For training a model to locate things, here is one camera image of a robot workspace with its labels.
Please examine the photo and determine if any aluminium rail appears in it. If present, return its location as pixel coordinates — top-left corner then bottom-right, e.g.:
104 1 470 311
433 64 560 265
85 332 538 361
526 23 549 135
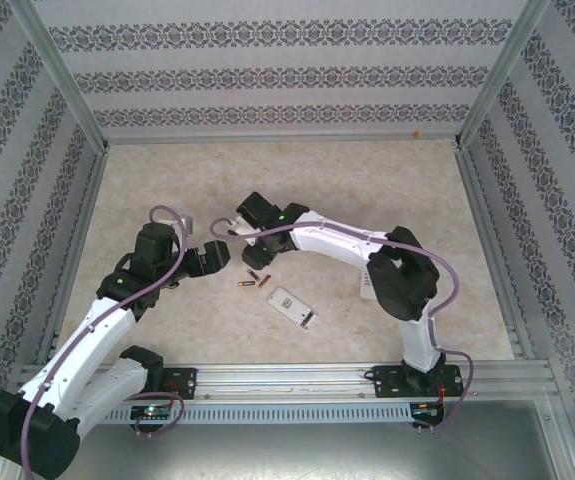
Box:
456 144 538 361
41 149 111 366
101 130 463 147
16 363 561 401

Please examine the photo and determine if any aluminium corner post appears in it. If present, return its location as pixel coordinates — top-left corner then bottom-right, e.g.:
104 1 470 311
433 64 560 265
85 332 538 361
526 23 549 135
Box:
14 0 111 154
456 0 553 149

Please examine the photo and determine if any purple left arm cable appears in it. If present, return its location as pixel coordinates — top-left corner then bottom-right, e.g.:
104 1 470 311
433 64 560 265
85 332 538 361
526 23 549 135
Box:
21 204 191 474

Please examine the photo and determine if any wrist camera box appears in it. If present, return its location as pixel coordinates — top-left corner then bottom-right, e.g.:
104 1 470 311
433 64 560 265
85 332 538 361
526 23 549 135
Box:
159 209 195 236
229 214 259 247

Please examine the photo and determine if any aluminium left side rail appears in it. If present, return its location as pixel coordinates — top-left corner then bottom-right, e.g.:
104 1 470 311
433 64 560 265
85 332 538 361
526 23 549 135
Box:
41 149 111 366

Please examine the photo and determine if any aluminium right side rail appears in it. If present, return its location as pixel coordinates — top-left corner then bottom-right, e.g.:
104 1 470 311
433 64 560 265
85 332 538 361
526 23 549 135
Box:
456 144 538 361

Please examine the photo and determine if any white remote with back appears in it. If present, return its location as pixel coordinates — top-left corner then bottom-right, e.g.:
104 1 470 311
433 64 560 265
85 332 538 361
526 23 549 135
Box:
267 285 322 332

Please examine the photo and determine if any aluminium back rail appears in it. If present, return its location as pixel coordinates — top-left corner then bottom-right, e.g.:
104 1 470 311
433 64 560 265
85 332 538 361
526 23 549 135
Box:
101 130 463 147

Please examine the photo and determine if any short purple looped cable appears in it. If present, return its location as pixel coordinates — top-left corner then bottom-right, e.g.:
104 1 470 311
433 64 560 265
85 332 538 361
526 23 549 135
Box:
134 394 186 440

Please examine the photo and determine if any white slotted cable duct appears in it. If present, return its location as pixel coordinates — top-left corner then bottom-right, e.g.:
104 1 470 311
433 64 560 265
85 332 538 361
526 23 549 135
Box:
99 402 413 424

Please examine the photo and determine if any aluminium front rail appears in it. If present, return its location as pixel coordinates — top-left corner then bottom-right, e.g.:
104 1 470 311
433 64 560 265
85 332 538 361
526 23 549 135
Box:
16 363 561 401

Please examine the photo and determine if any aluminium left corner post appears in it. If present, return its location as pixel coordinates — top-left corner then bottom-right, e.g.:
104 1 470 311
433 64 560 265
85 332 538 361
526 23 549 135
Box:
14 0 111 154

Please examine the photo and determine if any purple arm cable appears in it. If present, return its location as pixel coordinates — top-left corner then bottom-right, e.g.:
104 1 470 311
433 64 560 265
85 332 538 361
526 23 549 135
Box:
21 204 191 474
209 217 478 434

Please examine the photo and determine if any metal base sheet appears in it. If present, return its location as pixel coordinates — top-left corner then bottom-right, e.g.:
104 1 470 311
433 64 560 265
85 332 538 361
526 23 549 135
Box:
0 399 575 480

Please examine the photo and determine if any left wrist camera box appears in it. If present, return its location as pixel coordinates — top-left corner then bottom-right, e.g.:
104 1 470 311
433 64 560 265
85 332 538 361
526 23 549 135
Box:
159 209 195 236

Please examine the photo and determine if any aluminium right corner post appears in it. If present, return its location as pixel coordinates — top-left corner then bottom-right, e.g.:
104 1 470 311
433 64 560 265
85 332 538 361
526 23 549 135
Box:
456 0 553 149

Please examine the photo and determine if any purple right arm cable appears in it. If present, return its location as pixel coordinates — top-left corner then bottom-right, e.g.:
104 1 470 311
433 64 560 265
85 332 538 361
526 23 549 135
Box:
209 217 478 434

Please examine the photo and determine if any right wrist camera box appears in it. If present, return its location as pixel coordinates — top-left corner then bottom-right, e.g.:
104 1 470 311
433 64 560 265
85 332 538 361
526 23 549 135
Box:
229 214 259 247

